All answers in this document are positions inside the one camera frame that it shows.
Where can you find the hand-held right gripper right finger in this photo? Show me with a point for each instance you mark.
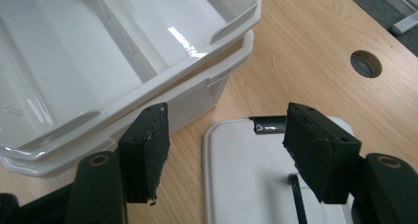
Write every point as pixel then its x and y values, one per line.
pixel 322 158

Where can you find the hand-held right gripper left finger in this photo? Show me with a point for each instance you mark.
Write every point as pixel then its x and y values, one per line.
pixel 144 158

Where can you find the white plastic storage box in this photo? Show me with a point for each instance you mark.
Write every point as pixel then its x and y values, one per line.
pixel 194 102

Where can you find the white plastic box lid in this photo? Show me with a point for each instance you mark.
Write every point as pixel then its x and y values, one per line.
pixel 246 174

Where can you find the black lid latch clip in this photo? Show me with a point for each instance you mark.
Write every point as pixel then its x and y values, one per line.
pixel 269 124

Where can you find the white plastic divided tray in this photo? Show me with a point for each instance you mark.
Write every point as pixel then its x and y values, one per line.
pixel 82 59

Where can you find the grey metal furniture foot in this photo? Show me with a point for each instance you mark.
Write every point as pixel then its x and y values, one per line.
pixel 405 24

